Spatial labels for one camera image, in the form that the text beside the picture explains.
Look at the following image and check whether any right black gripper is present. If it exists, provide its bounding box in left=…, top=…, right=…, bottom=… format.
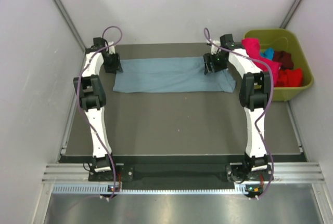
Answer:
left=202, top=51, right=227, bottom=76

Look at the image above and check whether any light blue t shirt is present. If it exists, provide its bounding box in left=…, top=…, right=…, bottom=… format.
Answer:
left=113, top=57, right=236, bottom=93

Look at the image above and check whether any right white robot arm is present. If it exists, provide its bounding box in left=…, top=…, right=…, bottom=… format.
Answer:
left=203, top=29, right=273, bottom=183

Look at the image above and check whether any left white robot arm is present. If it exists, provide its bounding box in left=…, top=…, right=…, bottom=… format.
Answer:
left=73, top=37, right=122, bottom=182

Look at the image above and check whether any pink t shirt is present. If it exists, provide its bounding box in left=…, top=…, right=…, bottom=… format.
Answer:
left=241, top=38, right=281, bottom=76

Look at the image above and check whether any cyan t shirt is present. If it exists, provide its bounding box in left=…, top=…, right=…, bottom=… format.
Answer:
left=260, top=48, right=275, bottom=61

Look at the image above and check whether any olive green plastic bin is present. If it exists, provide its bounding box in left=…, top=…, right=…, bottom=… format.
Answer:
left=244, top=29, right=314, bottom=101

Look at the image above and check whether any dark maroon t shirt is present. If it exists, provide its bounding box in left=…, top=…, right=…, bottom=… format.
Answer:
left=273, top=51, right=294, bottom=70

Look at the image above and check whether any red t shirt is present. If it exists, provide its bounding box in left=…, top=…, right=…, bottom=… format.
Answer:
left=274, top=69, right=303, bottom=87

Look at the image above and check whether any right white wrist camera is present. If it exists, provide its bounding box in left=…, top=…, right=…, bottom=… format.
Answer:
left=210, top=40, right=221, bottom=55

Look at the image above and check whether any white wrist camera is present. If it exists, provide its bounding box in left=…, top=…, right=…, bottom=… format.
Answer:
left=107, top=42, right=116, bottom=55
left=210, top=40, right=221, bottom=55

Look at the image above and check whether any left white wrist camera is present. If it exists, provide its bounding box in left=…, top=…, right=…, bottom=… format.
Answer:
left=107, top=42, right=116, bottom=55

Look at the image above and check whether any left aluminium corner post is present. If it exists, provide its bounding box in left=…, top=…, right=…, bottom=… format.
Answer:
left=52, top=0, right=86, bottom=51

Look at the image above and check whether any aluminium corner post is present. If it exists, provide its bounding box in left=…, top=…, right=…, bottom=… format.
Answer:
left=52, top=0, right=86, bottom=51
left=279, top=0, right=319, bottom=30

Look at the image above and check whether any right aluminium corner post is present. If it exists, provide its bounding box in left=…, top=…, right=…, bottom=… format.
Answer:
left=279, top=0, right=319, bottom=30

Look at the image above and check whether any white slotted cable duct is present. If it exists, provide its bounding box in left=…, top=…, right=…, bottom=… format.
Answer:
left=53, top=184, right=259, bottom=195

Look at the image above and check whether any aluminium front rail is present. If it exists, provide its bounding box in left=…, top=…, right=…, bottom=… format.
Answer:
left=42, top=162, right=325, bottom=184

